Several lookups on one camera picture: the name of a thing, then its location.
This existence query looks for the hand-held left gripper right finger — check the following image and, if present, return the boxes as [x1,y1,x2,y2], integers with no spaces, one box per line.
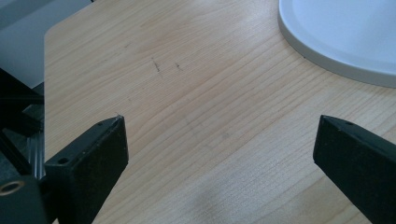
[312,114,396,224]

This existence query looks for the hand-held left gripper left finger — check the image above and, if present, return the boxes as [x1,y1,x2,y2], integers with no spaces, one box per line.
[44,115,130,224]

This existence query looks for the white round plate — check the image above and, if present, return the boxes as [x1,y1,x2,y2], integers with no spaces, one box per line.
[277,0,396,89]

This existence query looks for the black metal frame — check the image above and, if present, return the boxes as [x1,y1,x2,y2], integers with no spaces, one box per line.
[0,67,46,181]

